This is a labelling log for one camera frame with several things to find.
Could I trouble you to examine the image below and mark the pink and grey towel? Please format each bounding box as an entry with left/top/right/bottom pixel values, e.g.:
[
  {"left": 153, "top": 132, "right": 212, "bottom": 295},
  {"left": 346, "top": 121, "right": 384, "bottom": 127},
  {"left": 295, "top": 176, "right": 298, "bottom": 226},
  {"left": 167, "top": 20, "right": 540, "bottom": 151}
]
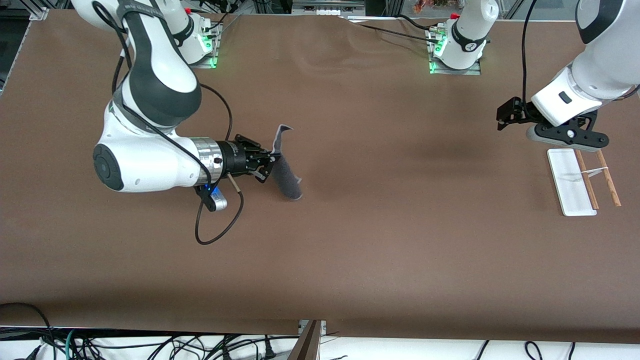
[{"left": 270, "top": 123, "right": 305, "bottom": 202}]

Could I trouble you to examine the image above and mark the white power strip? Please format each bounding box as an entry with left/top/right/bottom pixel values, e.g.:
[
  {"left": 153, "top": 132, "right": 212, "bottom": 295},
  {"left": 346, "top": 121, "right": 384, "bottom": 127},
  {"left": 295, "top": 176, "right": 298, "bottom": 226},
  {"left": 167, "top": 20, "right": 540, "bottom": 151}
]
[{"left": 292, "top": 0, "right": 367, "bottom": 16}]

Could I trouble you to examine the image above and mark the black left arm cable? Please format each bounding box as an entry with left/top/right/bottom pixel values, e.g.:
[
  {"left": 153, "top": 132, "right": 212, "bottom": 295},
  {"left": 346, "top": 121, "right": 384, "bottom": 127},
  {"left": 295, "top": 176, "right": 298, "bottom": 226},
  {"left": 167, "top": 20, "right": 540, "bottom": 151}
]
[{"left": 520, "top": 0, "right": 540, "bottom": 103}]

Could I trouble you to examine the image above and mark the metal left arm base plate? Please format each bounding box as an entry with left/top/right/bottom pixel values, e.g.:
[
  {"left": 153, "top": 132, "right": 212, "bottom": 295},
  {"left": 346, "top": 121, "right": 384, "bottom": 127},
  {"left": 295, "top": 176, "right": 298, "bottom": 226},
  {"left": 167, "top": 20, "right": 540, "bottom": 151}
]
[{"left": 426, "top": 26, "right": 483, "bottom": 76}]

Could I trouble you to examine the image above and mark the white rack base plate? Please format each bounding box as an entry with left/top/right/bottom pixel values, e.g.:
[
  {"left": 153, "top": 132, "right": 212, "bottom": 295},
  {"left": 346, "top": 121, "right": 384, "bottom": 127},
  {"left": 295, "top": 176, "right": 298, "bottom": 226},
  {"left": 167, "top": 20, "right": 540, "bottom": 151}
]
[{"left": 546, "top": 148, "right": 598, "bottom": 217}]

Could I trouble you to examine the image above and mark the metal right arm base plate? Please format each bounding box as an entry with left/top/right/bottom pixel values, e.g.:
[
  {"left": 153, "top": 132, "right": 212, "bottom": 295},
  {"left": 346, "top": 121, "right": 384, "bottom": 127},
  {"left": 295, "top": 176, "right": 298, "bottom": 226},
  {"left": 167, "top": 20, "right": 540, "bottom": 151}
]
[{"left": 187, "top": 21, "right": 222, "bottom": 70}]

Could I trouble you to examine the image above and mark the long black table cable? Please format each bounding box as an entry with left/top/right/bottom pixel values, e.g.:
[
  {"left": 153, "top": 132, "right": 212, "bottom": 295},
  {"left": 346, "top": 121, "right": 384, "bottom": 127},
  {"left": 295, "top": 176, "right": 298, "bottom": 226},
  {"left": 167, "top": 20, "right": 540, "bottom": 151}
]
[{"left": 345, "top": 14, "right": 443, "bottom": 46}]

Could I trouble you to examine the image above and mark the metal table edge bracket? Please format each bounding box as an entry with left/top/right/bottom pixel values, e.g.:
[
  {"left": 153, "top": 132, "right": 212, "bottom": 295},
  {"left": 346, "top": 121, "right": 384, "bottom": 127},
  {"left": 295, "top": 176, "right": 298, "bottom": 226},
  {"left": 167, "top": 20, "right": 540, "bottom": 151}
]
[{"left": 298, "top": 320, "right": 328, "bottom": 337}]

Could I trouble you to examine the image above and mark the black floor cable bundle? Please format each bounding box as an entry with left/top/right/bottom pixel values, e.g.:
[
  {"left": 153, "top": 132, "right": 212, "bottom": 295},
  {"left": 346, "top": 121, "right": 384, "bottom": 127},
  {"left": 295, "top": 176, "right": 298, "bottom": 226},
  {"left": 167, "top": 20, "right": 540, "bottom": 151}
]
[{"left": 30, "top": 334, "right": 301, "bottom": 360}]

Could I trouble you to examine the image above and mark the black looped floor cable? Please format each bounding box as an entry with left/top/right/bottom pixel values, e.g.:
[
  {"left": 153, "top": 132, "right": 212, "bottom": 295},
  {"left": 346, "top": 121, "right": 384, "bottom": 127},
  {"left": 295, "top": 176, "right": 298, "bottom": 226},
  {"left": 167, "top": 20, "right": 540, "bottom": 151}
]
[{"left": 0, "top": 302, "right": 57, "bottom": 360}]

